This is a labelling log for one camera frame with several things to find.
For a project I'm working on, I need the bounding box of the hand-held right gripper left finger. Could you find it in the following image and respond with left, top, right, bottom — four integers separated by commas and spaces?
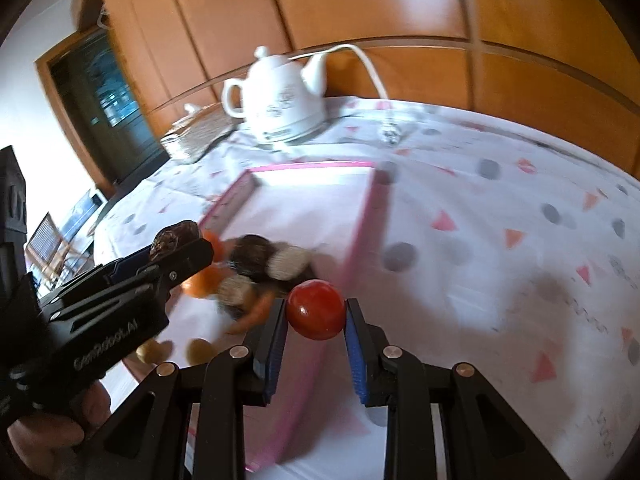
82, 297, 288, 480

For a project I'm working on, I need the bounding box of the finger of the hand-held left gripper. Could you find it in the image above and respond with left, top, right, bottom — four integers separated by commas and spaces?
42, 236, 216, 323
50, 246, 156, 296

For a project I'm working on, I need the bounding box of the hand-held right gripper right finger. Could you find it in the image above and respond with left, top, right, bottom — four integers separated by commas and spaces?
345, 297, 571, 480

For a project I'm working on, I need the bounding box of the small round taro root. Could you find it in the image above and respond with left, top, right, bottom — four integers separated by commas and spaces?
150, 220, 202, 262

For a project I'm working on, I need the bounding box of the orange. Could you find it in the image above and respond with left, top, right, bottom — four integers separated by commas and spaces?
202, 230, 226, 263
181, 264, 228, 300

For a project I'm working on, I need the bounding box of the carrot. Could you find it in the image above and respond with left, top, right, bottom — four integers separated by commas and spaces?
227, 292, 276, 335

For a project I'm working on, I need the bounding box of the cut taro piece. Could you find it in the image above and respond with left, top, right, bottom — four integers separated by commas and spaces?
267, 245, 311, 279
217, 275, 258, 308

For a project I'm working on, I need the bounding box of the red tomato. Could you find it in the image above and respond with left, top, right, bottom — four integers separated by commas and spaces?
286, 280, 347, 342

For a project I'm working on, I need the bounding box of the large dark taro root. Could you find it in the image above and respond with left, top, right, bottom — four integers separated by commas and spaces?
227, 235, 276, 281

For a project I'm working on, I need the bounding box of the small yellow potato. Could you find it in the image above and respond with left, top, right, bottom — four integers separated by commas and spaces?
136, 338, 171, 366
186, 338, 213, 365

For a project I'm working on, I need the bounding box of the pink-rimmed white tray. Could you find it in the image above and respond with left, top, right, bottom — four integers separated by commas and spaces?
120, 160, 387, 472

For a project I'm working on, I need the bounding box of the person's left hand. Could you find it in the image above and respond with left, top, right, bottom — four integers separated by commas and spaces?
7, 382, 113, 480

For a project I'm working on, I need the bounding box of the wooden chair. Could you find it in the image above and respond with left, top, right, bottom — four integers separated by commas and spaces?
25, 212, 96, 291

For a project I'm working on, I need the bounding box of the woven tissue box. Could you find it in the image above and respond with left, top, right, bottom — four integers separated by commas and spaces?
160, 102, 237, 163

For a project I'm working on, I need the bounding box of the wooden-framed glass door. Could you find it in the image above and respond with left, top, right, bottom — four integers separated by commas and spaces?
35, 27, 171, 186

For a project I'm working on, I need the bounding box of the white ceramic electric kettle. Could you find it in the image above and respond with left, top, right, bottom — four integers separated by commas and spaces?
221, 46, 328, 147

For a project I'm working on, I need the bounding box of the white patterned tablecloth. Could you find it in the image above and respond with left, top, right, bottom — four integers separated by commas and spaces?
92, 94, 640, 480

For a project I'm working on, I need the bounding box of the wooden wardrobe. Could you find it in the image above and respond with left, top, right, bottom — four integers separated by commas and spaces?
92, 0, 640, 126

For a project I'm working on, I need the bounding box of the white power cord with plug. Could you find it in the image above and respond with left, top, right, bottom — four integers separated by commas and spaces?
292, 43, 407, 147

